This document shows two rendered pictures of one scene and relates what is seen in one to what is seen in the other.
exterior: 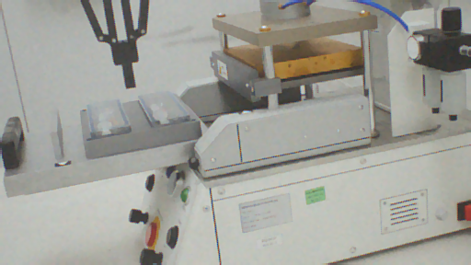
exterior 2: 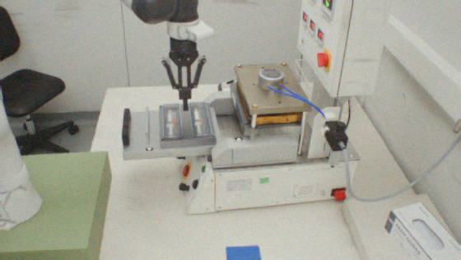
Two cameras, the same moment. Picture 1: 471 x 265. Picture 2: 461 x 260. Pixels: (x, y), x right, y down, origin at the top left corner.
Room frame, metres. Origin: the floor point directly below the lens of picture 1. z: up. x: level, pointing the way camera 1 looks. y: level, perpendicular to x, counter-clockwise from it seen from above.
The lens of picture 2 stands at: (-0.17, -0.05, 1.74)
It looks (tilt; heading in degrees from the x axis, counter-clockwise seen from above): 34 degrees down; 4
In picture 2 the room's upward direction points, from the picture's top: 1 degrees clockwise
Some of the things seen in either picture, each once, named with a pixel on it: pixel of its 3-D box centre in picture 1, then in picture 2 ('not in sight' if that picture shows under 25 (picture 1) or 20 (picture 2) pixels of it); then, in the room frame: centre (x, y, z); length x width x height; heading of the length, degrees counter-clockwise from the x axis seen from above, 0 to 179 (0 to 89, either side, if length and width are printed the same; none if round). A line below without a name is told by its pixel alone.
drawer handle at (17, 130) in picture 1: (12, 140); (126, 125); (0.89, 0.33, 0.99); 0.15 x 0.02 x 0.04; 13
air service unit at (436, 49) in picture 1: (437, 63); (332, 140); (0.80, -0.28, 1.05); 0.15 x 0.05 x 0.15; 13
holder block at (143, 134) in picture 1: (136, 121); (185, 123); (0.93, 0.15, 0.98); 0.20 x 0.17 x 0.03; 13
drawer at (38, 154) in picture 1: (107, 135); (170, 127); (0.92, 0.20, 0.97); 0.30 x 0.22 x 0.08; 103
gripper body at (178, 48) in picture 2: not in sight; (183, 50); (0.93, 0.15, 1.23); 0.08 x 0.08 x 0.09
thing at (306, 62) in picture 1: (289, 43); (269, 97); (0.98, -0.10, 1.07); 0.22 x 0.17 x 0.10; 13
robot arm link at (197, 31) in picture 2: not in sight; (189, 29); (0.91, 0.13, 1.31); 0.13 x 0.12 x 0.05; 12
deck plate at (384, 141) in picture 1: (315, 122); (276, 132); (1.00, -0.13, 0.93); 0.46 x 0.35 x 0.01; 103
